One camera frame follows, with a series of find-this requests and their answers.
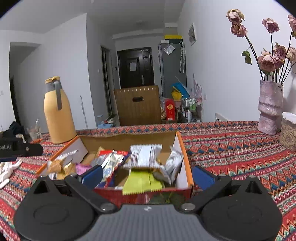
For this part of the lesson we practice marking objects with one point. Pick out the glass cup with tea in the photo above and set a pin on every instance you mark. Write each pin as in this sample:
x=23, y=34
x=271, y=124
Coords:
x=35, y=132

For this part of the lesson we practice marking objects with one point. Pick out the pink snack packet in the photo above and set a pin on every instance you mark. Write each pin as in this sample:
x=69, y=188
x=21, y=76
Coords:
x=80, y=168

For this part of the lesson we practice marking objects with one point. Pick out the wall electrical panel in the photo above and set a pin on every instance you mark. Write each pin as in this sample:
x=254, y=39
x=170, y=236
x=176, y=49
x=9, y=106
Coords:
x=191, y=34

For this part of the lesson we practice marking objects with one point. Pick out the red silver snack bag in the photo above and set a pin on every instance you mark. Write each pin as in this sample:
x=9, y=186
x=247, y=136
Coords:
x=110, y=161

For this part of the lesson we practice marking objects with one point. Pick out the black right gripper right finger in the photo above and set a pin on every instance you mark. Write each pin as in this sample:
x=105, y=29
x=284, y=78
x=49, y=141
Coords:
x=212, y=187

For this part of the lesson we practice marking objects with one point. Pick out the colourful patterned tablecloth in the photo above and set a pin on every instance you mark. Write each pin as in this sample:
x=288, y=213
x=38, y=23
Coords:
x=235, y=148

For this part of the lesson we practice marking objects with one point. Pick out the yellow box on refrigerator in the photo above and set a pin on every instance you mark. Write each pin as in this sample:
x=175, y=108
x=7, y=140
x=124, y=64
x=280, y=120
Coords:
x=176, y=37

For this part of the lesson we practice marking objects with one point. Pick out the grey refrigerator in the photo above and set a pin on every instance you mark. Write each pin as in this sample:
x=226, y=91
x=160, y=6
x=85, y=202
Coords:
x=172, y=66

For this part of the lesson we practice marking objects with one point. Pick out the white cloth glove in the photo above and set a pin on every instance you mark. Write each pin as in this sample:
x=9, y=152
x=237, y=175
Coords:
x=7, y=168

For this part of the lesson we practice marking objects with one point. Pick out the lime green snack packet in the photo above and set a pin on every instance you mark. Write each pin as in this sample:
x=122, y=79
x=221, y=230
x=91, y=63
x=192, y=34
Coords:
x=141, y=181

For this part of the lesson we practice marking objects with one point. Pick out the orange cardboard snack box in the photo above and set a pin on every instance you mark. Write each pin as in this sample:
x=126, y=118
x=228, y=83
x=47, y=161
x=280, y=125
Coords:
x=88, y=144

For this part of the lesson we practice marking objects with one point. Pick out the dark entrance door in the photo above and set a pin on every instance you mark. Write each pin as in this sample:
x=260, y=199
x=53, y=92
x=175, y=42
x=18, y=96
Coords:
x=135, y=67

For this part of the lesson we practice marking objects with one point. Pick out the golden brown snack packet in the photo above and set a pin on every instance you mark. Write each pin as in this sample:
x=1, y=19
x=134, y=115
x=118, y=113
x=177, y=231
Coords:
x=58, y=171

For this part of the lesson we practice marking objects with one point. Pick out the yellow thermos jug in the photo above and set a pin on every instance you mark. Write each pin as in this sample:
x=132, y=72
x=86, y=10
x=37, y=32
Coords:
x=58, y=112

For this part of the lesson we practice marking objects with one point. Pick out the red gift box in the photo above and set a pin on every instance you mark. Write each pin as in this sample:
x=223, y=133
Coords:
x=170, y=110

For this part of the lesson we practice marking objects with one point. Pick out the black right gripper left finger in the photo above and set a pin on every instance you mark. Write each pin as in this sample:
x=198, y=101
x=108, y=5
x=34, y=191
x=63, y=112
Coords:
x=83, y=185

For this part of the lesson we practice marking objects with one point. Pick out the silver white snack packet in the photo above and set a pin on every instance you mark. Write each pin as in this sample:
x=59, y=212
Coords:
x=168, y=172

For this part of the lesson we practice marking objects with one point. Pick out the clear jar of nuts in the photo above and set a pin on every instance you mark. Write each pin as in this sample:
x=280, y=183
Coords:
x=288, y=131

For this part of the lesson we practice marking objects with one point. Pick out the pink textured vase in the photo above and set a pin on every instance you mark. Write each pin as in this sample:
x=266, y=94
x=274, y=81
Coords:
x=270, y=105

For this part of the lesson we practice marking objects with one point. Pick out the wire storage cart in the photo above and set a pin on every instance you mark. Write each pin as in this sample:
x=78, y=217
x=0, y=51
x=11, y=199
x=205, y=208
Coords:
x=192, y=110

